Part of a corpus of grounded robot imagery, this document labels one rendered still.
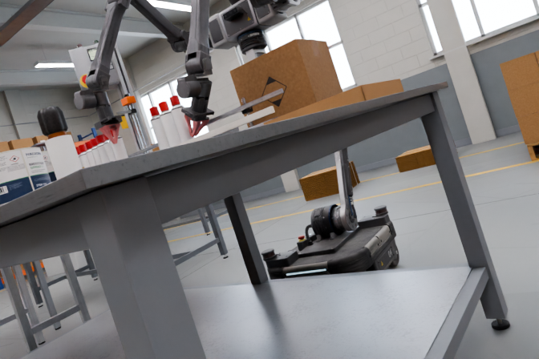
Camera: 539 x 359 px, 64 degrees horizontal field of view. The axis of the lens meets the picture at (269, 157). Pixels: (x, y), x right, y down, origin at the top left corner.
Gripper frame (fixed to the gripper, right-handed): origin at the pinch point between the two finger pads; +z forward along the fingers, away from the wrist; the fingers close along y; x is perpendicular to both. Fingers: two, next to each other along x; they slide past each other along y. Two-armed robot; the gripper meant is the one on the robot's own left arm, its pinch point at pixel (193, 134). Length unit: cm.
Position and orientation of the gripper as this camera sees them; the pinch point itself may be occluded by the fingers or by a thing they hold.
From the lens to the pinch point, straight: 154.9
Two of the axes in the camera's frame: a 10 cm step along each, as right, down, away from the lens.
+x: 7.8, 4.1, -4.8
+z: -2.4, 8.9, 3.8
